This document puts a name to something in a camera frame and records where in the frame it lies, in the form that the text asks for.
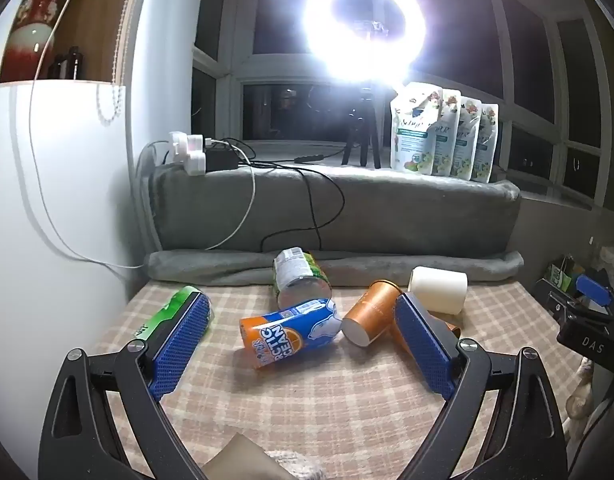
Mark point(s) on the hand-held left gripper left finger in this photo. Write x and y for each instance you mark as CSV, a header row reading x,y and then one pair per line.
x,y
176,347

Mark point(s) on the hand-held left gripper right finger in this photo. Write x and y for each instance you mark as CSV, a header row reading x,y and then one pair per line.
x,y
426,347

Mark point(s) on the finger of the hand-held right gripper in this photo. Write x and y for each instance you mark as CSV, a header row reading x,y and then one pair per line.
x,y
592,289
554,304

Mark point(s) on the white plastic cup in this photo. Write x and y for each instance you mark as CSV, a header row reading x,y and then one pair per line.
x,y
439,291

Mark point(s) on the green and white paper bag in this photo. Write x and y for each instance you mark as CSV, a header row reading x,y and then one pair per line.
x,y
562,272

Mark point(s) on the green drink can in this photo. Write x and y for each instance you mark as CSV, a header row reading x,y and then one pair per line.
x,y
162,310

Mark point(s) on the orange and blue drink can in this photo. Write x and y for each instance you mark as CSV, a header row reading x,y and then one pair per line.
x,y
289,332

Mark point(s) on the plaid blanket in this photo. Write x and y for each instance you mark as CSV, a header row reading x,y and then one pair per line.
x,y
312,405

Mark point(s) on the brown cardboard piece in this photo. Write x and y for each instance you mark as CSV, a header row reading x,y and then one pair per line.
x,y
237,460

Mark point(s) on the grey blanket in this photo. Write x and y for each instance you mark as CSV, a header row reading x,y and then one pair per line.
x,y
397,215

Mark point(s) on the green labelled tin can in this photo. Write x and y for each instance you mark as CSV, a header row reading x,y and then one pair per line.
x,y
299,277

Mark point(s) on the fuzzy white clothing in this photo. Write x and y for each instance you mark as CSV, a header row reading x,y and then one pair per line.
x,y
297,467

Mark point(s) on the white refill pouch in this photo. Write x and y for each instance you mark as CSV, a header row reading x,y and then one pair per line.
x,y
468,140
449,135
487,142
414,130

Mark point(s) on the white plug adapter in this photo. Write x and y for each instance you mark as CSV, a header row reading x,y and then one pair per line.
x,y
184,142
196,163

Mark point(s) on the white power strip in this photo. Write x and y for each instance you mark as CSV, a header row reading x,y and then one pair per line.
x,y
174,160

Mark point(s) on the black charger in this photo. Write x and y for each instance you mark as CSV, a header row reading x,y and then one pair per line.
x,y
221,157

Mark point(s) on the black tripod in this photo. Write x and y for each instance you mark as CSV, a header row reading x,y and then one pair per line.
x,y
361,125

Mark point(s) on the dark glass bottle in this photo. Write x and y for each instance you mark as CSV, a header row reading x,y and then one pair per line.
x,y
58,67
74,65

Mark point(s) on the wooden shelf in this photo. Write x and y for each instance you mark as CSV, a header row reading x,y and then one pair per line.
x,y
99,20

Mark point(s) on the red and white vase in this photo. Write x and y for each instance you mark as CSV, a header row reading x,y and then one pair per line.
x,y
34,35

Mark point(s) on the white window frame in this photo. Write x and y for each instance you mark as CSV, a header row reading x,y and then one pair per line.
x,y
532,85

